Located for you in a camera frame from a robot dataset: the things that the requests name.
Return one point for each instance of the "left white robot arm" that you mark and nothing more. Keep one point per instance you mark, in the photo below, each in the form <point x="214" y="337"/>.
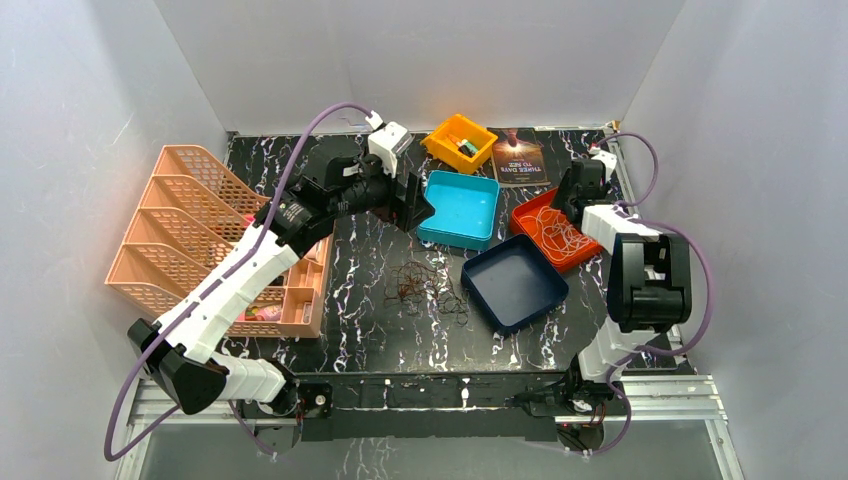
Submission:
<point x="178" y="349"/>

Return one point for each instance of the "navy square tray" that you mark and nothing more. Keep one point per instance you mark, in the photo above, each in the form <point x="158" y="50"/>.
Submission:
<point x="513" y="284"/>

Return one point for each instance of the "pink eraser pack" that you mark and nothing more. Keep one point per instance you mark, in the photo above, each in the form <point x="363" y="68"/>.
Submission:
<point x="267" y="313"/>

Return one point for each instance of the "yellow plastic bin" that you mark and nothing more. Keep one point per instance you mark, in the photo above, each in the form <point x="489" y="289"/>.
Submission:
<point x="441" y="148"/>

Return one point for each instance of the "peach mesh file rack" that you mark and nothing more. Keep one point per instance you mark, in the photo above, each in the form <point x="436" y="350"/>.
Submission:
<point x="192" y="212"/>

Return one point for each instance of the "orange square tray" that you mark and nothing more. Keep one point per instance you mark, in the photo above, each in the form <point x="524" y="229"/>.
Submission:
<point x="560" y="242"/>

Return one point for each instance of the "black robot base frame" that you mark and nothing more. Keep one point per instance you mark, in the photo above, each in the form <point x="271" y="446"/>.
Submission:
<point x="538" y="406"/>

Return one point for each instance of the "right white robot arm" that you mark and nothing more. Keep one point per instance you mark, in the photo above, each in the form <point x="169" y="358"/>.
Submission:
<point x="649" y="282"/>

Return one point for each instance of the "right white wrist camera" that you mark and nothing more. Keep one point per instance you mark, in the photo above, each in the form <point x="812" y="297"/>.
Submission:
<point x="608" y="159"/>

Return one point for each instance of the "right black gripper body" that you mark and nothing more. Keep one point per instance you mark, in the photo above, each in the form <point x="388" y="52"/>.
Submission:
<point x="564" y="193"/>

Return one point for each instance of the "peach compartment organizer tray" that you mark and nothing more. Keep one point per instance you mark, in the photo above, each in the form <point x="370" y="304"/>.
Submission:
<point x="300" y="291"/>

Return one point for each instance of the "cyan square tray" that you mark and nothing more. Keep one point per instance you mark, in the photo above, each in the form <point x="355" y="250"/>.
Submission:
<point x="465" y="208"/>

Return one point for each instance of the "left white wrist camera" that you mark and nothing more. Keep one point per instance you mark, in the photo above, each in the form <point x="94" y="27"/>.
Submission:
<point x="388" y="141"/>

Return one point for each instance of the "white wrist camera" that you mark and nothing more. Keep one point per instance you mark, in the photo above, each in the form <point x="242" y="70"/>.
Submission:
<point x="388" y="141"/>
<point x="608" y="159"/>

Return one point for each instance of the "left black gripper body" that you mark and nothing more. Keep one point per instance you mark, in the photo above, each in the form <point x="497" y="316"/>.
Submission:
<point x="403" y="199"/>

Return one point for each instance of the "dark paperback book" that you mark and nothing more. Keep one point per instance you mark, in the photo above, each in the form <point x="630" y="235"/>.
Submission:
<point x="518" y="160"/>

